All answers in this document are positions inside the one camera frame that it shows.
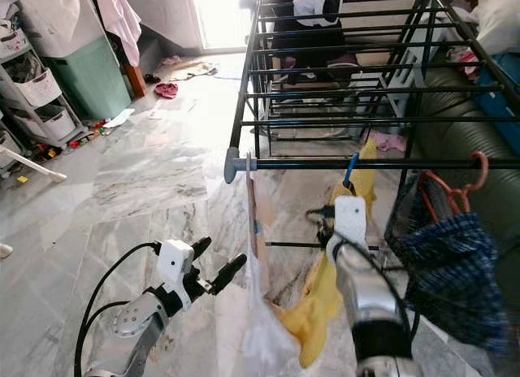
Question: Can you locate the pink brown hanger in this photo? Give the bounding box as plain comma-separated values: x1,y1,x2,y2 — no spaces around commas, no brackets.
243,152,271,274

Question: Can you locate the coral red hanger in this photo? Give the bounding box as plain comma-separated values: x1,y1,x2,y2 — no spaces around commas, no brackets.
417,149,491,225

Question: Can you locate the white shirt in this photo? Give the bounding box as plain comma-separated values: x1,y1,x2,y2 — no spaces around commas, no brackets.
238,156,303,377

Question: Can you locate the blue plastic hanger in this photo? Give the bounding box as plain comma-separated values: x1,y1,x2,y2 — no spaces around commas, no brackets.
340,153,363,193

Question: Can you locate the small red cloth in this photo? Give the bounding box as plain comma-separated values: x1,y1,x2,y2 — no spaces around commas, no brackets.
154,83,180,101

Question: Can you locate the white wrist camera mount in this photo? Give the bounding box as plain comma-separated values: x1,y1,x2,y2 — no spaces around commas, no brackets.
158,239,197,294
332,196,369,249

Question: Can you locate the pink hanging garment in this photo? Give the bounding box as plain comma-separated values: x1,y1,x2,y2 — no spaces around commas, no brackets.
93,0,144,68

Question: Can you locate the grey drawer trolley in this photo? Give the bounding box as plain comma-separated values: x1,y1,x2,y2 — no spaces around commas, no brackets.
0,28,87,148

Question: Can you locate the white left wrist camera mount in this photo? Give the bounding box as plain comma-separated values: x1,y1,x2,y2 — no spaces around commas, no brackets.
158,239,197,294

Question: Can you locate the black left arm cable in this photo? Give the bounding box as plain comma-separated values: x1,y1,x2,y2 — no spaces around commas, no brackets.
81,301,135,370
75,242,164,377

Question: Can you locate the yellow shirt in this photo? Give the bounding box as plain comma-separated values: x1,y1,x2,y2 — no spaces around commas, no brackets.
279,136,380,371

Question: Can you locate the blue plaid shirt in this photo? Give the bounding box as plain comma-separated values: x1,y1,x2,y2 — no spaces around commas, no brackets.
384,169,514,355

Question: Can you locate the white cloth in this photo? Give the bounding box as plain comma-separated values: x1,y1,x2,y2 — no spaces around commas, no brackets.
292,0,332,28

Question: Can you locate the pink cloth item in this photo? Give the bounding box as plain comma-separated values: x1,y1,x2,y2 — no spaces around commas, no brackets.
369,132,409,155

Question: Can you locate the beige floor cloth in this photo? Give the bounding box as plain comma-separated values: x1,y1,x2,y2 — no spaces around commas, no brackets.
162,58,222,80

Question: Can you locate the white paper sheet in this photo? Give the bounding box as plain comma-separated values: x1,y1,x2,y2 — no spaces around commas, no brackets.
101,109,136,128

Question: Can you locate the green plastic bin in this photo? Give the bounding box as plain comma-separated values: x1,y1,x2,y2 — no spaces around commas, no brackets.
45,36,134,124

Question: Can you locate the dark purple chair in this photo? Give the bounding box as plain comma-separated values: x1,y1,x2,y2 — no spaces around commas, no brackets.
270,19,360,91

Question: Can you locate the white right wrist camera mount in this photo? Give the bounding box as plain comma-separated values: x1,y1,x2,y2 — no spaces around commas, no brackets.
332,196,369,249

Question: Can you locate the dark green sofa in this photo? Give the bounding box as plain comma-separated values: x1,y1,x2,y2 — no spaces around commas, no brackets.
422,64,520,266

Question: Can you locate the black metal drying rack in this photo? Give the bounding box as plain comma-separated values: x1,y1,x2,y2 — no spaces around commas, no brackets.
223,0,520,254

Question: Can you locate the white fabric cover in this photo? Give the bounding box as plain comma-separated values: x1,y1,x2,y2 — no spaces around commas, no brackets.
11,0,103,63

